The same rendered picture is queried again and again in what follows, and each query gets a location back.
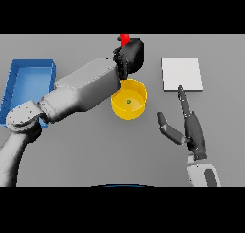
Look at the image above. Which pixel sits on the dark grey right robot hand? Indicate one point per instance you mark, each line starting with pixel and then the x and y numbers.
pixel 193 129

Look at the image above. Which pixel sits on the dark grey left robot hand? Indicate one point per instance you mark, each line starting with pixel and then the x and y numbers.
pixel 131 54

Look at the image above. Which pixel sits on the red beaker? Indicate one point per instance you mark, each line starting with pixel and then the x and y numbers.
pixel 124 39

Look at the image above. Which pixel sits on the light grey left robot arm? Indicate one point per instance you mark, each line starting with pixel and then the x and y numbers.
pixel 83 86

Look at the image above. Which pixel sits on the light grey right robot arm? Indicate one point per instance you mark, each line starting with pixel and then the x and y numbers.
pixel 201 176

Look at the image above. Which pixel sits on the green nut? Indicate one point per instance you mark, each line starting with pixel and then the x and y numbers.
pixel 129 101

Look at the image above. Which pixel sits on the yellow bowl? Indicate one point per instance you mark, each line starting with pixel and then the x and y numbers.
pixel 129 107

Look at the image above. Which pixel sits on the pale square measuring scale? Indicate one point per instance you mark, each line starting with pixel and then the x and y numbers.
pixel 182 74

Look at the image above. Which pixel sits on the blue tray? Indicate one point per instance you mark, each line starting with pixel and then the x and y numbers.
pixel 27 83

